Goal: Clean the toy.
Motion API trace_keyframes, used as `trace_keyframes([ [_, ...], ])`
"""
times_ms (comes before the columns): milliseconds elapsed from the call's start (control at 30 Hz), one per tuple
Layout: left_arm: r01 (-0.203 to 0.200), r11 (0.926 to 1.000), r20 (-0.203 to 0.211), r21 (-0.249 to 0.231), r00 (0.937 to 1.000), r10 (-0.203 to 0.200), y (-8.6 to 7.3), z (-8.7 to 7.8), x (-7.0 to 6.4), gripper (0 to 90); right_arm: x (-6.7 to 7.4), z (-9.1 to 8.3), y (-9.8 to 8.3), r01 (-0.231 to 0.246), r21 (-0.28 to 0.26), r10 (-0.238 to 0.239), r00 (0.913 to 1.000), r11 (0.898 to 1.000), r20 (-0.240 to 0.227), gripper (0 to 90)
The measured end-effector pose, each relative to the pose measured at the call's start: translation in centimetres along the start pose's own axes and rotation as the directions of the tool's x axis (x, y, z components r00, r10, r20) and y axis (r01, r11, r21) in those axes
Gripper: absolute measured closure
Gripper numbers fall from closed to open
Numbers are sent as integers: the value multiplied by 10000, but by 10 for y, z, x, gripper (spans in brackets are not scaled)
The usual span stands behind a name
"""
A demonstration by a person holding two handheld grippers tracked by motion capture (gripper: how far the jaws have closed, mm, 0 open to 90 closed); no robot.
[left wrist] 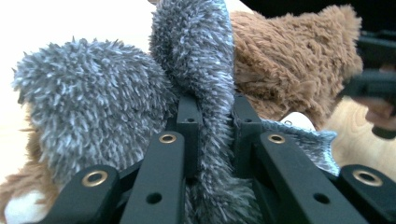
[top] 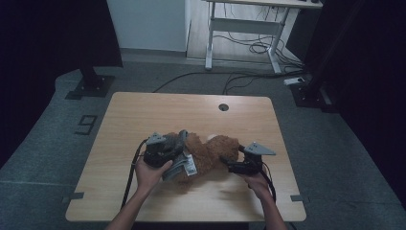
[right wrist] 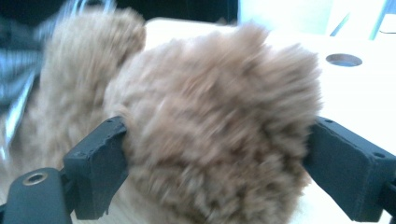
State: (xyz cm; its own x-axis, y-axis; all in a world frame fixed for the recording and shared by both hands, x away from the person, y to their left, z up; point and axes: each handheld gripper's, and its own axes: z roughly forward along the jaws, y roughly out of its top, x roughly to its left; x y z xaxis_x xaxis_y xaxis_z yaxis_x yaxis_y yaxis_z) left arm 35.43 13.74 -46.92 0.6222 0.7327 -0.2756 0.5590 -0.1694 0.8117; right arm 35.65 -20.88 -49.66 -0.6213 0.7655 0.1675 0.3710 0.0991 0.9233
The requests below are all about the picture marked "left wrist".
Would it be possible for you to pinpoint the brown plush teddy bear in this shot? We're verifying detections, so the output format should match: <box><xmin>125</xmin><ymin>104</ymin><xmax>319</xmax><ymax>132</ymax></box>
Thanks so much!
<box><xmin>0</xmin><ymin>3</ymin><xmax>364</xmax><ymax>224</ymax></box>

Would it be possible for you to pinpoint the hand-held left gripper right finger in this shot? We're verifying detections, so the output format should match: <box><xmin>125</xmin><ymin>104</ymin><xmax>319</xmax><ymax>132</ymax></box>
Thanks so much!
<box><xmin>232</xmin><ymin>92</ymin><xmax>264</xmax><ymax>175</ymax></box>

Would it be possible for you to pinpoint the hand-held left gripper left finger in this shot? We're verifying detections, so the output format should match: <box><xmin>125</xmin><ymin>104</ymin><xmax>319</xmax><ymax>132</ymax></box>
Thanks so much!
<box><xmin>176</xmin><ymin>94</ymin><xmax>204</xmax><ymax>179</ymax></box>

